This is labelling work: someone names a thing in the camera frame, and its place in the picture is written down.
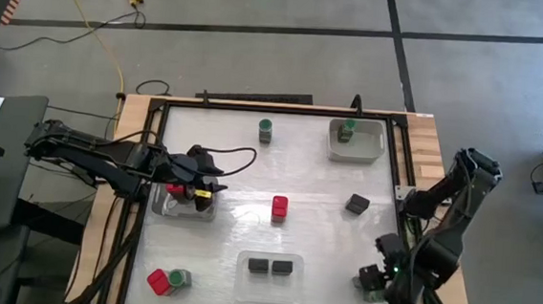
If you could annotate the clear plastic bin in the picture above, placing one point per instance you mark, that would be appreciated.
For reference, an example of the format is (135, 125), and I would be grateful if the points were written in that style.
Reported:
(269, 291)

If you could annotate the grey desk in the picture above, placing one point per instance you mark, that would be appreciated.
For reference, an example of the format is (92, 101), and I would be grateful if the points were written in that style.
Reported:
(6, 176)

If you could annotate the dark grey plastic bin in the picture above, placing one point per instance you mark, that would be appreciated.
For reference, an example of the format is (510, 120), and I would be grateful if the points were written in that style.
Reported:
(171, 209)

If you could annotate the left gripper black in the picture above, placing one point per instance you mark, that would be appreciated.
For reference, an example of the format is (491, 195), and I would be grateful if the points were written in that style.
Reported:
(179, 169)

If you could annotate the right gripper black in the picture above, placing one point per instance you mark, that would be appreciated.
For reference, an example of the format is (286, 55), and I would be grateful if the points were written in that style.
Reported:
(399, 281)

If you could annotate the black aluminium table frame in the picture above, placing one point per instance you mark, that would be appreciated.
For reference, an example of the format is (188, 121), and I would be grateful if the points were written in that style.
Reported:
(279, 109)

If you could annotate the black pepper tin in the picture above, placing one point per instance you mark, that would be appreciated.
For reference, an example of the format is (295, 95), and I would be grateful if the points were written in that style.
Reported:
(258, 265)
(357, 204)
(282, 267)
(369, 276)

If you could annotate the black clamp knob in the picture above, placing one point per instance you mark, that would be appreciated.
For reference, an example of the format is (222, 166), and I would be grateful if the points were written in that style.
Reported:
(121, 96)

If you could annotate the black frame clamp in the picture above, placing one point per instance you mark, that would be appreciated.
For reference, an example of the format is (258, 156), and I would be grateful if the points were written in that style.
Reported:
(205, 98)
(357, 105)

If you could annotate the light grey plastic bin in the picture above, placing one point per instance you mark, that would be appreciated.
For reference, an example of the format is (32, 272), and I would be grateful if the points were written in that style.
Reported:
(367, 151)

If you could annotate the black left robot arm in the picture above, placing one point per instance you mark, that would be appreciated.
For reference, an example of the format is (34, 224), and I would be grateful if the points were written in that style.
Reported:
(84, 151)

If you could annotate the flat black bar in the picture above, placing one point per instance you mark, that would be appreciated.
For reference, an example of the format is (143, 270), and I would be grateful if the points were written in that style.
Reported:
(256, 96)

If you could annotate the grey metal bracket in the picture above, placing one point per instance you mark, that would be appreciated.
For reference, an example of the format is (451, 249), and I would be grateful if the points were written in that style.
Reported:
(402, 192)

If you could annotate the green lid spice jar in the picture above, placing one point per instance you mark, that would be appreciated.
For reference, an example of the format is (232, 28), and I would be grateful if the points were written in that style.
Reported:
(348, 125)
(178, 278)
(372, 297)
(265, 125)

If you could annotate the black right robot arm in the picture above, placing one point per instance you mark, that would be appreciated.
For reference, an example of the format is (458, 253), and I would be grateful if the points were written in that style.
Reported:
(460, 199)

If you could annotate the red cube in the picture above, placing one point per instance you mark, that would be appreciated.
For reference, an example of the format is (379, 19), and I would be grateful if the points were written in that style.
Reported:
(279, 207)
(175, 189)
(159, 282)

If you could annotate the yellow tag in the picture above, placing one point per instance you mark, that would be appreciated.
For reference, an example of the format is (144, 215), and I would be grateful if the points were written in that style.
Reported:
(203, 194)

